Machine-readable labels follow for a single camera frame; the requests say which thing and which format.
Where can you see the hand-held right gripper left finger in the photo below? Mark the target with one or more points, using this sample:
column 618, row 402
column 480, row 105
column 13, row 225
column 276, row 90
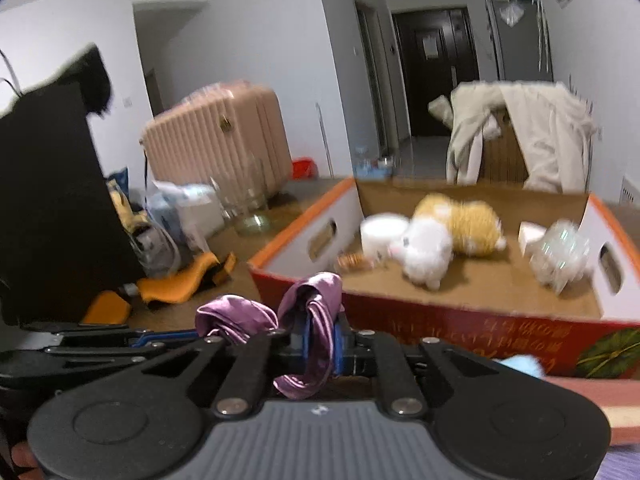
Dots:
column 300, row 340

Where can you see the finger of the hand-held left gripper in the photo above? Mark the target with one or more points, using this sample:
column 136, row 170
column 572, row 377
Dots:
column 165, row 338
column 100, row 352

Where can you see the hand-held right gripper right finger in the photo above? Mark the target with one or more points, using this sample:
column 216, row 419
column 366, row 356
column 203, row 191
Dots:
column 341, row 352

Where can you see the purple satin scrunchie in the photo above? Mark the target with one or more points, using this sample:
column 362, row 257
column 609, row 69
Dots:
column 320, row 305

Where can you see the white foam cylinder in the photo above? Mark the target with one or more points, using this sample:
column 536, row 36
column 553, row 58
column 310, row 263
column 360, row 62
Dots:
column 382, row 235

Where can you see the white plush toy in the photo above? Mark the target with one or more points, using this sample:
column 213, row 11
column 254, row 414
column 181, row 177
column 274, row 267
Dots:
column 425, row 255

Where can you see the red orange cardboard box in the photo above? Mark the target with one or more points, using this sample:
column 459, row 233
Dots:
column 475, row 305

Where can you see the light blue plush toy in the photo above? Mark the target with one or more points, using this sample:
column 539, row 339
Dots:
column 520, row 364

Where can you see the yellow plush toy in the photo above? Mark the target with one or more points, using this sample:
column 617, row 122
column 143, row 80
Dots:
column 470, row 225

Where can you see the white wedge sponge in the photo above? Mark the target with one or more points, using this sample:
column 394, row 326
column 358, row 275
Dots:
column 530, row 237

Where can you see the clear plastic bag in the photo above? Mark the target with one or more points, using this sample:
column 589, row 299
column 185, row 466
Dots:
column 560, row 255

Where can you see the person's left hand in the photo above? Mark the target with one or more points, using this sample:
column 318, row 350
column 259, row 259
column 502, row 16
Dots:
column 24, row 460

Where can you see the small orange patterned item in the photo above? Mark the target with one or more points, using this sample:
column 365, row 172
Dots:
column 355, row 261

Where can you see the clear glass cup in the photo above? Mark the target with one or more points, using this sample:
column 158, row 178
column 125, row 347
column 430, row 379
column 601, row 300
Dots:
column 250, row 200

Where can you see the black paper bag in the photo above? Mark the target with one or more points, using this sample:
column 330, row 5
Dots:
column 50, row 210

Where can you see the red bucket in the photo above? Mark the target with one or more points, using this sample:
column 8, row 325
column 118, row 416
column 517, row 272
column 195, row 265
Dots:
column 305, row 169

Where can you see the blue pet feeder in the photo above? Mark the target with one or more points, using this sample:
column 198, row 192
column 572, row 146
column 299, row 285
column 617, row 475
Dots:
column 372, row 165

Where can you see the white mop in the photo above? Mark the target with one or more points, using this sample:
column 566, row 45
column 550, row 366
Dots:
column 325, row 140

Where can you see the pink ribbed suitcase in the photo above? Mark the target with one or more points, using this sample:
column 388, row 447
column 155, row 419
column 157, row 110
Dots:
column 220, row 135

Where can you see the wooden chair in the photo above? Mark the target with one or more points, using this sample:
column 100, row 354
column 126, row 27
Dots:
column 505, row 155

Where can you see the pink flat box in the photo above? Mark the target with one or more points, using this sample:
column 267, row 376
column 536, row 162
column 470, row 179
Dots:
column 600, row 410

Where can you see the dark cloth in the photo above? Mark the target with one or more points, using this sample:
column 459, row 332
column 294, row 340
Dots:
column 85, row 80

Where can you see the grey interior door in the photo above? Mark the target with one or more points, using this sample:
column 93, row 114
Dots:
column 372, row 75

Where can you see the dark wooden entrance door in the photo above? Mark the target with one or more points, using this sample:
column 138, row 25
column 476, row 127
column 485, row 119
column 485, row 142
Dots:
column 435, row 90

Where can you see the beige jacket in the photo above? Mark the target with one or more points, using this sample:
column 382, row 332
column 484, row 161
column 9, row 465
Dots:
column 545, row 130

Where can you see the white paper notice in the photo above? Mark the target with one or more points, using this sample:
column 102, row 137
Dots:
column 431, row 46

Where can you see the white floor appliance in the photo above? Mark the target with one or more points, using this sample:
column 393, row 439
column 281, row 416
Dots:
column 631, row 190

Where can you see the grey refrigerator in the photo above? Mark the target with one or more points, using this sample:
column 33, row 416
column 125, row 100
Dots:
column 520, row 50

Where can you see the white folded umbrella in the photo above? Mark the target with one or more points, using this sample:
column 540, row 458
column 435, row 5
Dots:
column 542, row 35

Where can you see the clear bag on refrigerator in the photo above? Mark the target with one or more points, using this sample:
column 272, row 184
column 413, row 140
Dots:
column 512, row 12

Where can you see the white light switch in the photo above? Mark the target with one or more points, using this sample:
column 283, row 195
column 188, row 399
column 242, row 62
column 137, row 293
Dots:
column 127, row 102

